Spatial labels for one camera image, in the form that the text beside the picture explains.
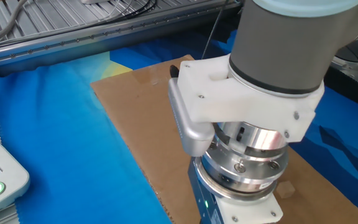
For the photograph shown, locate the blue mountain print cloth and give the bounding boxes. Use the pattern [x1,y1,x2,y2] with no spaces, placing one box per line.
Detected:
[0,29,358,224]

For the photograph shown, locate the thin black cables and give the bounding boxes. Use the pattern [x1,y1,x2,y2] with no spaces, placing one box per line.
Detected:
[20,0,157,35]

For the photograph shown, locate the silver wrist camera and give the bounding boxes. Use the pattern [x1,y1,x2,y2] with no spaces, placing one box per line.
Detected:
[168,77,216,158]

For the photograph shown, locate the grey Schunk gripper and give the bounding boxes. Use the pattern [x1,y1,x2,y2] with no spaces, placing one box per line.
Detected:
[187,157,226,224]

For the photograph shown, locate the brown cardboard sheet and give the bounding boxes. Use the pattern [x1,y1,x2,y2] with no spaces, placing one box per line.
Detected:
[90,54,358,224]

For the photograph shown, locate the small wooden cube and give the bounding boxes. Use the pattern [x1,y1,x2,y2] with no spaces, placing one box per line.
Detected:
[275,180,296,200]

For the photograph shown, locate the white gripper adapter plate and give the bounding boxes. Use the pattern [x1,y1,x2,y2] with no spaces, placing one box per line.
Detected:
[211,186,284,224]

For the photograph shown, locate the silver force torque sensor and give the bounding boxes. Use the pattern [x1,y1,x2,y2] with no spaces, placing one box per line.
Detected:
[194,121,290,200]

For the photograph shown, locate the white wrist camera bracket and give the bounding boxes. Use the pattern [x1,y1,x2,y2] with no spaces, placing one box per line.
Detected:
[177,52,325,144]

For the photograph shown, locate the grey cable green connector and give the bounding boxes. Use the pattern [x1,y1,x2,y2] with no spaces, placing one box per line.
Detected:
[201,0,229,60]

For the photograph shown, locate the aluminium slotted rail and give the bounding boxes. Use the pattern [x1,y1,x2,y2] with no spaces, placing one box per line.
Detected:
[0,0,242,77]

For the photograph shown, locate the thick grey cable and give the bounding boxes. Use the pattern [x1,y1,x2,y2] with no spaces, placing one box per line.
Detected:
[0,0,27,49]

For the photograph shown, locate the white teach pendant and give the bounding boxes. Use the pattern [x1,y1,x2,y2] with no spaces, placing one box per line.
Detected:
[0,123,31,223]

